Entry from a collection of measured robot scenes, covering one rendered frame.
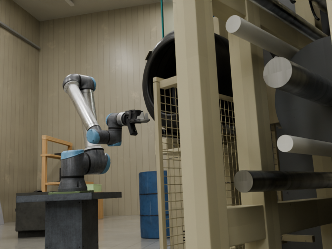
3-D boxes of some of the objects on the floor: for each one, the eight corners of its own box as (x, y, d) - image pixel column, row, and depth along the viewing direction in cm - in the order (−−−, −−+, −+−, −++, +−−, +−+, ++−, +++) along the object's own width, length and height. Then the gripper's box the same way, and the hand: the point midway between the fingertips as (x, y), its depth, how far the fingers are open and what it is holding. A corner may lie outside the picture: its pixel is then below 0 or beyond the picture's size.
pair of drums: (203, 228, 597) (199, 172, 613) (189, 238, 480) (186, 167, 497) (157, 229, 614) (155, 174, 630) (134, 239, 497) (132, 171, 513)
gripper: (121, 110, 238) (144, 107, 224) (132, 111, 245) (155, 109, 230) (120, 123, 238) (144, 122, 223) (131, 125, 244) (154, 124, 229)
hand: (147, 120), depth 227 cm, fingers closed
